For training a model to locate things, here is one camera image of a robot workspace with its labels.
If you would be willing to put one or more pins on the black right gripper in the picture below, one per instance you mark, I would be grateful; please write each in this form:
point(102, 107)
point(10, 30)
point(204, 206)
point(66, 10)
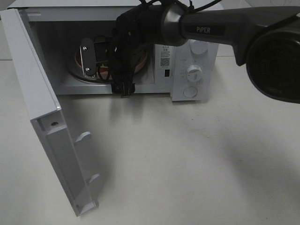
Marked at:
point(124, 52)

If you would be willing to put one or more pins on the pink round plate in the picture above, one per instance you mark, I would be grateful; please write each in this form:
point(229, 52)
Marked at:
point(104, 64)

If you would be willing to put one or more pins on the round white door button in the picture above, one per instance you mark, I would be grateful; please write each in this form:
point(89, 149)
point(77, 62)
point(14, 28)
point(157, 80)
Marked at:
point(190, 92)

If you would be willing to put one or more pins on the white microwave knob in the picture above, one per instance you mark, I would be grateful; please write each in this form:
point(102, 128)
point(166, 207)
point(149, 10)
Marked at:
point(194, 73)
point(198, 47)

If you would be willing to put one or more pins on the white microwave door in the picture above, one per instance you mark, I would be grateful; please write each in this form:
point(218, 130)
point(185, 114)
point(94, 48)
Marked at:
point(45, 112)

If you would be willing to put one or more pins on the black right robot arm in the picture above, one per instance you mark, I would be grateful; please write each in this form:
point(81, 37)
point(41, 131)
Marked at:
point(264, 39)

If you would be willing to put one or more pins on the white microwave oven body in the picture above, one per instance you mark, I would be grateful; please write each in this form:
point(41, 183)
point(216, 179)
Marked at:
point(44, 38)

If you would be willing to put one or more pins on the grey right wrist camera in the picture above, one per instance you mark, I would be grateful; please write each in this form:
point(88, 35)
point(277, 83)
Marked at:
point(88, 59)

